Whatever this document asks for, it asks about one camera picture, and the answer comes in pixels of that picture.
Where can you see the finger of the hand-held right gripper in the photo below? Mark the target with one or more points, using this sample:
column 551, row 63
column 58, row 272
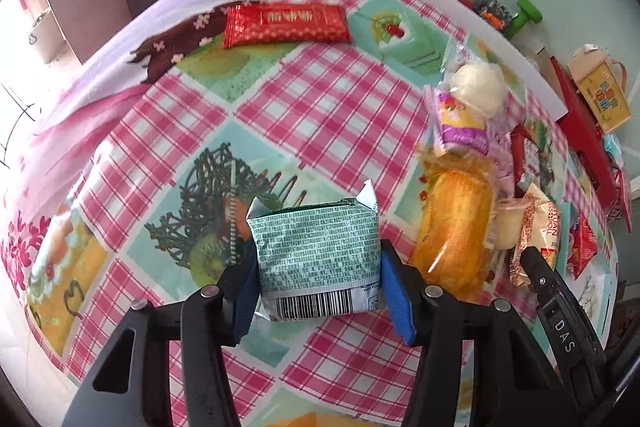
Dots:
column 555, row 312

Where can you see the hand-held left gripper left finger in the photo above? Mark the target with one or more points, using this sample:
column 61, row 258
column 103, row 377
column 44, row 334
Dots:
column 245, row 302

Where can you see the green dumbbell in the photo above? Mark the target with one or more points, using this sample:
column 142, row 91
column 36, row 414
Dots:
column 522, row 17

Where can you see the green snack packet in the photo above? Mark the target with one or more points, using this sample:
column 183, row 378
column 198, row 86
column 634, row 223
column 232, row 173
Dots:
column 315, row 252

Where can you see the purple bun packet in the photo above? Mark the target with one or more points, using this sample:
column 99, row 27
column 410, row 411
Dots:
column 462, row 127

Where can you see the large red gold-print packet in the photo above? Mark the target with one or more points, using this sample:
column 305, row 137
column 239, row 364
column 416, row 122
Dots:
column 285, row 24

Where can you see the red patterned box lid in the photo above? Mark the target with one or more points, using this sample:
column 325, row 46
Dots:
column 620, row 197

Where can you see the orange roll cake packet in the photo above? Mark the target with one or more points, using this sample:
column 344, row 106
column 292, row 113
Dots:
column 540, row 227

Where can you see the yellow bread packet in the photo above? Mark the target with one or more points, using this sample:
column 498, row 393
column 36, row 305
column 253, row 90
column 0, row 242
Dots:
column 455, row 227

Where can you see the pile of small toys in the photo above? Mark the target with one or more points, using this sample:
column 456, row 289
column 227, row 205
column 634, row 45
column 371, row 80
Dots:
column 487, row 9

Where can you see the orange gift bag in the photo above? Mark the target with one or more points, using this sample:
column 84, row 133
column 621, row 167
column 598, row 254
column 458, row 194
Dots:
column 600, row 92

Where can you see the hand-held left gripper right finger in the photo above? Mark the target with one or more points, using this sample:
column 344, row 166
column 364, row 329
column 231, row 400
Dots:
column 397, row 302

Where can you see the pudding cup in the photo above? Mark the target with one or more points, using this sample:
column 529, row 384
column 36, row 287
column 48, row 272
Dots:
column 510, row 224

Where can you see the pink checked tablecloth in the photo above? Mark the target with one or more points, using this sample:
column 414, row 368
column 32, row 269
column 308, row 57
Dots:
column 325, row 107

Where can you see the small red snack packet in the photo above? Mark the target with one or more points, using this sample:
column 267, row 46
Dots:
column 581, row 247

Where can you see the clear cookie packet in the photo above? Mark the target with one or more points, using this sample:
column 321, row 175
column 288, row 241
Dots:
column 537, row 157

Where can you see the flat red gift box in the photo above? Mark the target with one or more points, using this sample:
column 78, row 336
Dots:
column 585, row 132

